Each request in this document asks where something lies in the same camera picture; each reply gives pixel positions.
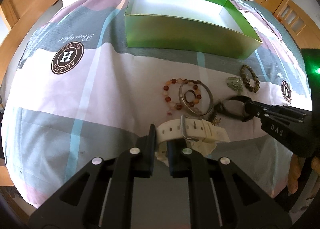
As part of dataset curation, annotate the silver metal bangle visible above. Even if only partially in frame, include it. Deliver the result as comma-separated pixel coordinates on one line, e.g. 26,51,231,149
178,79,214,117

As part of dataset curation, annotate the green silver pendant ornament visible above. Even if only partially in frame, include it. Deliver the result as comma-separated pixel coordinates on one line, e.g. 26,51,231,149
226,76,244,95

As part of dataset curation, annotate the white wrist watch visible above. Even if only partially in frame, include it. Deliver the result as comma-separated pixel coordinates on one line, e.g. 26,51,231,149
155,116,230,165

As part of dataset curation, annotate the green cardboard box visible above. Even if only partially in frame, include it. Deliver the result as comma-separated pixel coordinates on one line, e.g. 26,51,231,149
125,0,262,60

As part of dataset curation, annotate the patchwork bed cover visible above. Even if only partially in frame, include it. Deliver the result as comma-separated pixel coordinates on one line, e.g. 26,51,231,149
1,0,313,210

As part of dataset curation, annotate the wooden bed footboard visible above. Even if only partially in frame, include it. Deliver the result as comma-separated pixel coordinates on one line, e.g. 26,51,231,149
273,0,320,49

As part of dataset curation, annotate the dark wooden bead bracelet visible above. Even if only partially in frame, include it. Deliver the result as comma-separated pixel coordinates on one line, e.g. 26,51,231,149
240,64,260,94

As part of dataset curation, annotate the black hair band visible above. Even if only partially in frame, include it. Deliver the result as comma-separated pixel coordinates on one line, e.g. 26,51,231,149
214,95,247,120

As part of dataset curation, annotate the wooden headboard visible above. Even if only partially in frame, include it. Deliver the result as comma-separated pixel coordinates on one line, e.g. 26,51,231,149
1,0,58,80

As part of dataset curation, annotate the red amber bead bracelet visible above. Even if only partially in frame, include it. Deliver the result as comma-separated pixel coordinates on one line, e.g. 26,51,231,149
163,78,202,111

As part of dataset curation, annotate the right hand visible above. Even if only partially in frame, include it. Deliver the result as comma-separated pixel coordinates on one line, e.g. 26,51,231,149
286,153,320,196

